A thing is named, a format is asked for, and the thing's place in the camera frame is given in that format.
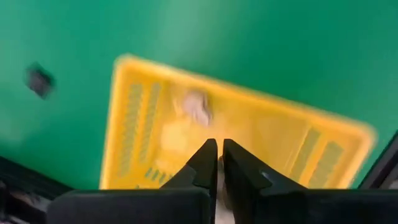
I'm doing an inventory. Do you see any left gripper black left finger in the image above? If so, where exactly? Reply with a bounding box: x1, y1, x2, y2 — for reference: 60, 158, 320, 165
46, 138, 218, 224

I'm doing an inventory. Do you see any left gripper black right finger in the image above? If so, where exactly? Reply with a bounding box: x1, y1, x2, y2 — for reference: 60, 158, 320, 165
222, 138, 398, 224

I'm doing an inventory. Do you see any beige plastic skull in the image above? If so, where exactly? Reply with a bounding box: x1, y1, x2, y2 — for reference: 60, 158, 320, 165
180, 90, 214, 127

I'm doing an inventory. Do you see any yellow plastic basket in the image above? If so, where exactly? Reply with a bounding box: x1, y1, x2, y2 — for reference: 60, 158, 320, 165
98, 53, 379, 190

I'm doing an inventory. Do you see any green table mat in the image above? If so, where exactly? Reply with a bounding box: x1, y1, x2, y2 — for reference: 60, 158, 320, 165
0, 0, 398, 190

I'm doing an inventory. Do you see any black plastic spider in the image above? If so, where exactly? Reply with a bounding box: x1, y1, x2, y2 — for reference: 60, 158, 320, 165
24, 62, 56, 100

